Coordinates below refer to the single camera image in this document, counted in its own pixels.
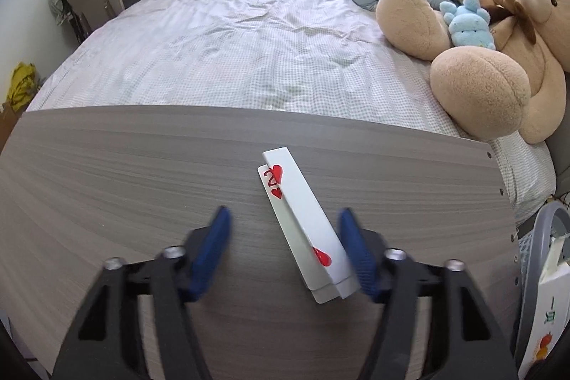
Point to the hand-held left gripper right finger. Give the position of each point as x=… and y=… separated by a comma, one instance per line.
x=360, y=255

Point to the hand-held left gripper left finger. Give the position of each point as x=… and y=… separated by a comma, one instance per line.
x=207, y=255

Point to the white playing card box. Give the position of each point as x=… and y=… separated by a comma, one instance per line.
x=307, y=219

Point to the white and green medicine box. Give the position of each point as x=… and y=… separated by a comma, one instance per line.
x=547, y=308

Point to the large beige teddy bear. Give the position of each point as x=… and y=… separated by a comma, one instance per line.
x=481, y=95

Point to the bed with checked sheet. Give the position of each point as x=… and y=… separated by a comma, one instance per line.
x=222, y=50

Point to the cardboard box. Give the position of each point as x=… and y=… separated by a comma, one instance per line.
x=9, y=124

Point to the yellow bag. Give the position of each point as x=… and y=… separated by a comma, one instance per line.
x=22, y=86

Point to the small light blue plush toy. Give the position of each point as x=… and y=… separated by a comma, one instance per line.
x=467, y=28

